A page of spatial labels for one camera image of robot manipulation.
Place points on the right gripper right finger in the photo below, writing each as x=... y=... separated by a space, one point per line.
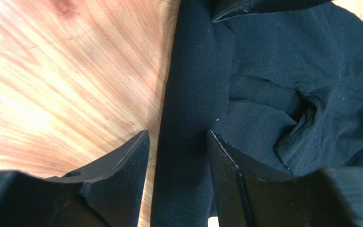
x=249 y=193

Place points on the black t-shirt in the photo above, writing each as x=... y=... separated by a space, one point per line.
x=286 y=88

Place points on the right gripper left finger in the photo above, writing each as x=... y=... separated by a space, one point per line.
x=104 y=193

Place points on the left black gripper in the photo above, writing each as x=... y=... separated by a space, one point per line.
x=226 y=9

